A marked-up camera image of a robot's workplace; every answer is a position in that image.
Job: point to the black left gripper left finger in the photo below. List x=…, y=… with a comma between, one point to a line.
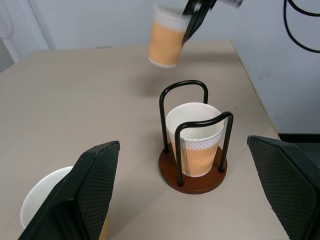
x=87, y=190

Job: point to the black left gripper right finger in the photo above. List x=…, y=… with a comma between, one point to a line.
x=292, y=185

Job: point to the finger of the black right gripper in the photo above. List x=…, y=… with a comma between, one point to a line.
x=200, y=17
x=190, y=7

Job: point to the orange white ribbed paper cup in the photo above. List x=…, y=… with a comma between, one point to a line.
x=42, y=197
x=200, y=155
x=165, y=42

